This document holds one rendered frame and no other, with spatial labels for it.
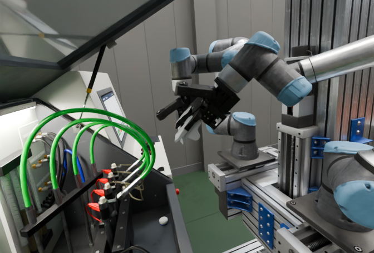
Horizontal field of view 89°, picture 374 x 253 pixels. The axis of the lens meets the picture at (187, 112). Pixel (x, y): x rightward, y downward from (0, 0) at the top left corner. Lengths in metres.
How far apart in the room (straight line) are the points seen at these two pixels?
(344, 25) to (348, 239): 0.65
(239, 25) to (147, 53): 1.43
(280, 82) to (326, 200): 0.41
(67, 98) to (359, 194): 1.02
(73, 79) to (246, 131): 0.84
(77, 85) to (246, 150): 0.86
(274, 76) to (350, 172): 0.28
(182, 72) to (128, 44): 1.95
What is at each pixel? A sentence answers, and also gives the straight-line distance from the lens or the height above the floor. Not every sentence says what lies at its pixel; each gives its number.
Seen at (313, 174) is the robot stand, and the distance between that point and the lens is 0.99.
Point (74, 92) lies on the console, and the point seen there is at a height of 1.46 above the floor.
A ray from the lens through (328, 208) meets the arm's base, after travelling 0.76.
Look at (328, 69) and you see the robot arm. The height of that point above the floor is 1.48.
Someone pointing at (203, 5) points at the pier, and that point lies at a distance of 2.83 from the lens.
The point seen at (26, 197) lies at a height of 1.19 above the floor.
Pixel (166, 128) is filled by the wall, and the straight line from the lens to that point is 2.72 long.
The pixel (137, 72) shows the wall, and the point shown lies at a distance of 2.57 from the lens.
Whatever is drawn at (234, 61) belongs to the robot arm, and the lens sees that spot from 0.51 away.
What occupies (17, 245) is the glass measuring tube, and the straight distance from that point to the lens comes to 0.89.
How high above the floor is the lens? 1.50
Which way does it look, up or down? 12 degrees down
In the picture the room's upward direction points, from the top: 5 degrees counter-clockwise
